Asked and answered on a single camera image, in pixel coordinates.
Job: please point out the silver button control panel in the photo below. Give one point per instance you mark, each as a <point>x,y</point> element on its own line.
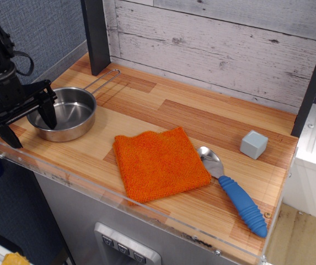
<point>132,252</point>

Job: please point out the dark left frame post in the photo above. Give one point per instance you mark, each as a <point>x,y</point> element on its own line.
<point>96,34</point>

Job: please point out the orange folded cloth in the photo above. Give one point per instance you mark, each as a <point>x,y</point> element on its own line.
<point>158,165</point>

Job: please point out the stainless steel pot with handle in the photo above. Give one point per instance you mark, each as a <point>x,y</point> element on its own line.
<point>75,112</point>

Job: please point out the clear acrylic table guard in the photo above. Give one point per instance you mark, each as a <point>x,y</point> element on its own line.
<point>200,226</point>

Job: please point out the white aluminium side unit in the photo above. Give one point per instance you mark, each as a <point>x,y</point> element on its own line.
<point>300,188</point>

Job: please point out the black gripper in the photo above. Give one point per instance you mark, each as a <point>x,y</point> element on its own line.
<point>18,100</point>

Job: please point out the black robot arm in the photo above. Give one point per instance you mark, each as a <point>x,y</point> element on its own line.
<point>7,52</point>

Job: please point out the spoon with blue handle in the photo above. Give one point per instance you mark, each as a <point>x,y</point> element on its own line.
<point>245,206</point>

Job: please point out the dark frame post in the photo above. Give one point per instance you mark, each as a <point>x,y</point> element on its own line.
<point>96,34</point>
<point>305,107</point>

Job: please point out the yellow tape object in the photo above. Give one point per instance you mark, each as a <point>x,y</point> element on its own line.
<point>15,259</point>

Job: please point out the dark right frame post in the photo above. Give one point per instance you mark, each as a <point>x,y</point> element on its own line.
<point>305,107</point>

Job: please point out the grey cube block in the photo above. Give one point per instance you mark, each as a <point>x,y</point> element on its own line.
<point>253,144</point>

